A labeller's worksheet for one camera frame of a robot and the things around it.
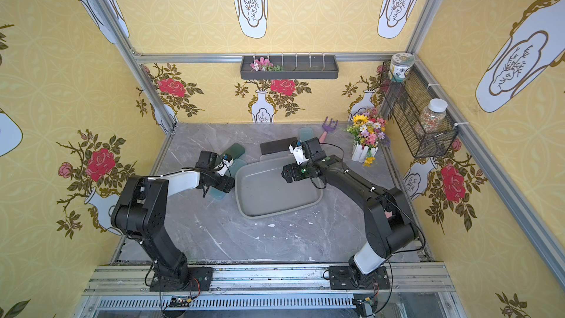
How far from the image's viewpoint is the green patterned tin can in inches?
34.0

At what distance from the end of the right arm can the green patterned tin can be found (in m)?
0.44

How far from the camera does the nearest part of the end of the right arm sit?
0.65 meters
